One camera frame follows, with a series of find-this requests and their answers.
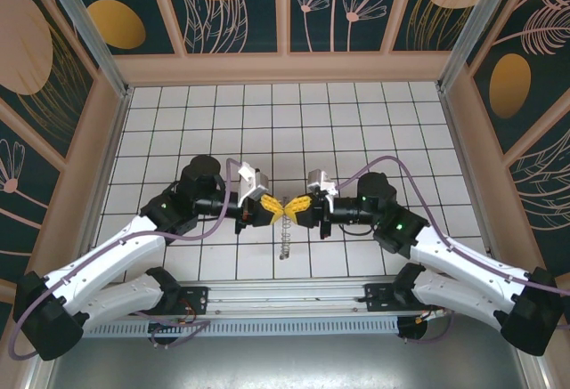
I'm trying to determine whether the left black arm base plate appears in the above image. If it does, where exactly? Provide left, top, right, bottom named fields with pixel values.
left=127, top=285, right=210, bottom=317

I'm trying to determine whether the aluminium side rail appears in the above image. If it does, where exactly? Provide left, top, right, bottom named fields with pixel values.
left=70, top=85, right=134, bottom=283
left=438, top=84, right=509, bottom=277

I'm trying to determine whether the large metal keyring with loops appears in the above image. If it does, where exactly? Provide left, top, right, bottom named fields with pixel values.
left=276, top=215, right=296, bottom=262

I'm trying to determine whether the grey slotted cable duct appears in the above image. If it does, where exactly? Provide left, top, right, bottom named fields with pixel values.
left=60, top=315, right=400, bottom=336

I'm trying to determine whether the grey metal sheet panel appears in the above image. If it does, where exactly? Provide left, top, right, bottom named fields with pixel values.
left=26, top=312, right=549, bottom=389

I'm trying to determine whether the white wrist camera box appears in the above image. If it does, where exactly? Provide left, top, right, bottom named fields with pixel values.
left=305, top=168, right=338, bottom=201
left=237, top=164, right=271, bottom=208

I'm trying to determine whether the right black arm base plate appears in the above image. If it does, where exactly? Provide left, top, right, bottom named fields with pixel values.
left=363, top=282, right=446, bottom=314

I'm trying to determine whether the aluminium corner post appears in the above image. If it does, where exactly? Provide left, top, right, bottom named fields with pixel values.
left=37, top=0, right=134, bottom=99
left=438, top=0, right=535, bottom=92

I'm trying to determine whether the aluminium mounting rail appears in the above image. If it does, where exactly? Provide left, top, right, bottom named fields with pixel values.
left=42, top=277, right=529, bottom=319

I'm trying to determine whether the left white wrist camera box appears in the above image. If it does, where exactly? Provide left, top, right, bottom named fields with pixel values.
left=237, top=164, right=271, bottom=208

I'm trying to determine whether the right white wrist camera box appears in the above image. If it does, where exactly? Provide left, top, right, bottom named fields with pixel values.
left=305, top=168, right=338, bottom=201

